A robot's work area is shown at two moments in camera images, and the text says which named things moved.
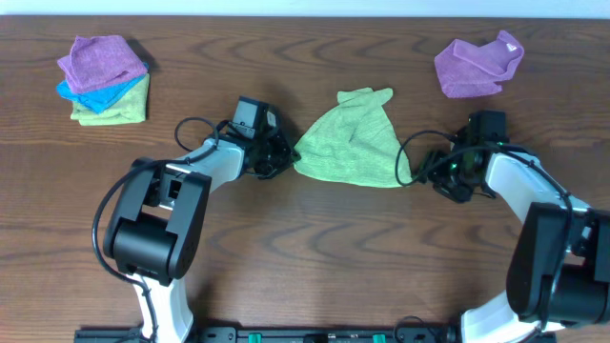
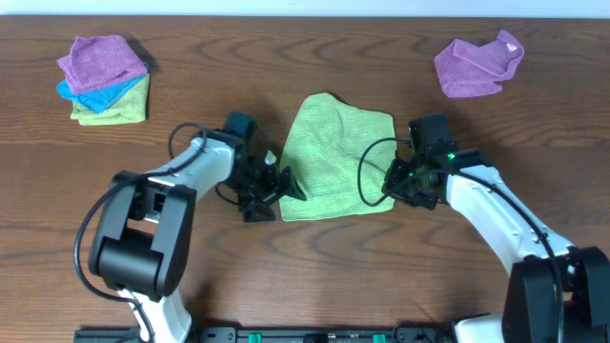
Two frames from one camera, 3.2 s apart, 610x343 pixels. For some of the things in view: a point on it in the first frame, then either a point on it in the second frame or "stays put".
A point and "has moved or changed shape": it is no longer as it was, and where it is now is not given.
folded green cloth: [132, 108] stays put
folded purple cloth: [98, 62] stays put
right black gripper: [456, 195] -> [397, 168]
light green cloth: [355, 144] has moved or changed shape
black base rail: [293, 334] stays put
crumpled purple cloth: [467, 70] stays put
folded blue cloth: [96, 100] stays put
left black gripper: [277, 155] -> [266, 191]
